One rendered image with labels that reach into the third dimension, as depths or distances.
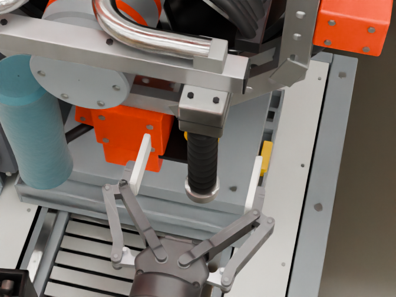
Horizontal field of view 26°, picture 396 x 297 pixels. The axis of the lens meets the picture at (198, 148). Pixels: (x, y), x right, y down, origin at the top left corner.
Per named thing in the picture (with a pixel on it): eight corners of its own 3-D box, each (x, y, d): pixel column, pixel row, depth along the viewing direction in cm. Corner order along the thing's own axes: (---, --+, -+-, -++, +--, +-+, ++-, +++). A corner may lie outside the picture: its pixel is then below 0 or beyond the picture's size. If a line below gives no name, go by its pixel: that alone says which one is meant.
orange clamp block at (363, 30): (320, 3, 117) (386, 14, 115) (310, 48, 113) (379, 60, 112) (326, -33, 111) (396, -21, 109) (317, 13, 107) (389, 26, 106)
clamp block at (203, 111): (238, 75, 100) (240, 48, 95) (221, 140, 95) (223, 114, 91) (195, 68, 100) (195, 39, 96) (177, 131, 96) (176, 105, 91)
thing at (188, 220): (281, 111, 195) (285, 86, 187) (250, 253, 177) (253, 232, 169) (71, 70, 201) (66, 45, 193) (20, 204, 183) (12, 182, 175)
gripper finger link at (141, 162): (137, 196, 101) (131, 195, 101) (151, 147, 105) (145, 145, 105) (135, 184, 99) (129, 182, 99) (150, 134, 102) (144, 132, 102)
